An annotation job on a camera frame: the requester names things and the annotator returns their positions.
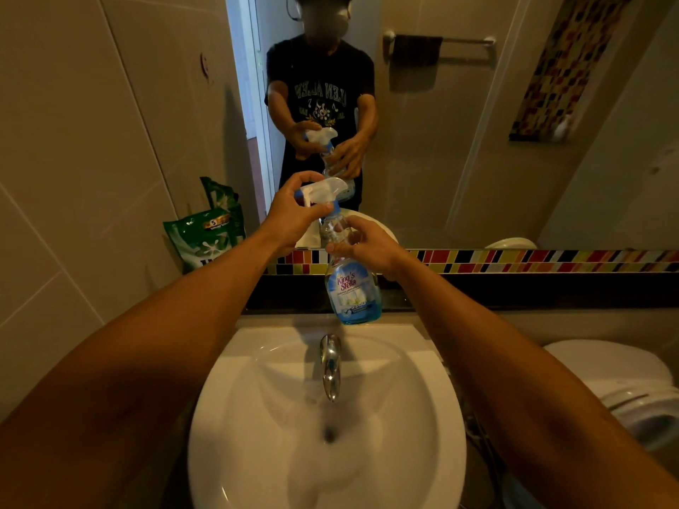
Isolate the person's right hand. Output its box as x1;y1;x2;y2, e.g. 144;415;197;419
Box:
325;215;412;282

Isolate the person's left hand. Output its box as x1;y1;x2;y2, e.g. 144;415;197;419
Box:
259;171;335;255

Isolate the clear blue spray bottle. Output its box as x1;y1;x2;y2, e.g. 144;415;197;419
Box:
294;177;383;326

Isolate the person's left forearm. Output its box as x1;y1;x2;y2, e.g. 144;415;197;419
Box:
0;223;288;509

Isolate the person's right forearm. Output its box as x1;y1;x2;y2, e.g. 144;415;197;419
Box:
391;258;679;509

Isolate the chrome faucet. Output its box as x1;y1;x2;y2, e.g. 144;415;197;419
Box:
319;334;342;403

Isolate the green detergent bag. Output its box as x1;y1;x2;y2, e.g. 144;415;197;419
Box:
163;176;247;274

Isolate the white ceramic sink basin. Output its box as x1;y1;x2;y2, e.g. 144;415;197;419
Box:
187;323;468;509

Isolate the white toilet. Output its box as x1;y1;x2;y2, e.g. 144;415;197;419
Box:
543;339;679;454

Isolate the wall mirror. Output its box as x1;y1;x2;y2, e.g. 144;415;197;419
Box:
225;0;679;251

